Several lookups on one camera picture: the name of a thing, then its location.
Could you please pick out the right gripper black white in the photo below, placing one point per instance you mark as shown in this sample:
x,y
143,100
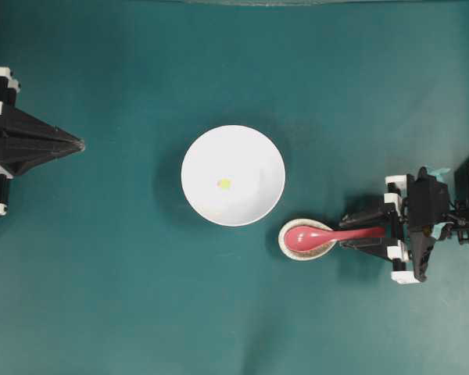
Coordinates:
x,y
422,205

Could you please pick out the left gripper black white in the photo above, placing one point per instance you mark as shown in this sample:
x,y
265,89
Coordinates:
x,y
25,141

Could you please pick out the pink ceramic spoon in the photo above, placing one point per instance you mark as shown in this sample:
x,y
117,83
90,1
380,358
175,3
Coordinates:
x,y
305,238

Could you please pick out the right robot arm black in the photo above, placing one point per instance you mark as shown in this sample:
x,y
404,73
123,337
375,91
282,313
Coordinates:
x,y
458,222

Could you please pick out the speckled spoon rest dish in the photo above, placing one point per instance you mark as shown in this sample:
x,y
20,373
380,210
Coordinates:
x,y
304,256

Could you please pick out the white round bowl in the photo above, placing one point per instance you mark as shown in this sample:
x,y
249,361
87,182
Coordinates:
x,y
246,156

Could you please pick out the yellow hexagonal prism block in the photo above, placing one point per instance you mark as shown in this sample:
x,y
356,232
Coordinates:
x,y
224,184

